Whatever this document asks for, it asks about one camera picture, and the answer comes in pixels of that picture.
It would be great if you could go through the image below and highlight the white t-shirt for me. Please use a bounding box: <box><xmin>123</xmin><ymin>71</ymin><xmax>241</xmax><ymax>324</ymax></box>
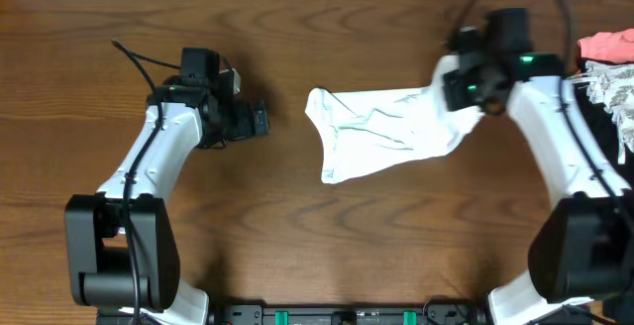
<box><xmin>305</xmin><ymin>55</ymin><xmax>483</xmax><ymax>184</ymax></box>

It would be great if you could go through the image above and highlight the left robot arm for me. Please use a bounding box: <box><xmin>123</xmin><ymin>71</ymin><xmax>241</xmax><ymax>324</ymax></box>
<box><xmin>64</xmin><ymin>98</ymin><xmax>269</xmax><ymax>324</ymax></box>

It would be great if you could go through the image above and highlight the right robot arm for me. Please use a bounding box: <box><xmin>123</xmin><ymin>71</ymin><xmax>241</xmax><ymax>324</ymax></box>
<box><xmin>434</xmin><ymin>54</ymin><xmax>633</xmax><ymax>324</ymax></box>

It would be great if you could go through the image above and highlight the white floral patterned garment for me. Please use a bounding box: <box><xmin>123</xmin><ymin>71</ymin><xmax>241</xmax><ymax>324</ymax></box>
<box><xmin>569</xmin><ymin>60</ymin><xmax>633</xmax><ymax>164</ymax></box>

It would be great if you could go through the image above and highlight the pink garment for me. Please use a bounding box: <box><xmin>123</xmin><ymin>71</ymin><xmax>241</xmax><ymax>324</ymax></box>
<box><xmin>578</xmin><ymin>29</ymin><xmax>634</xmax><ymax>64</ymax></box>

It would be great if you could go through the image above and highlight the black garment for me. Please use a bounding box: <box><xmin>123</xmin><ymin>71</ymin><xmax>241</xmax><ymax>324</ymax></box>
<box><xmin>574</xmin><ymin>58</ymin><xmax>633</xmax><ymax>186</ymax></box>

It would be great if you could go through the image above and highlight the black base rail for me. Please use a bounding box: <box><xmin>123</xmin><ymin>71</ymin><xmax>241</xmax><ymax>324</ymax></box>
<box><xmin>96</xmin><ymin>299</ymin><xmax>593</xmax><ymax>325</ymax></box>

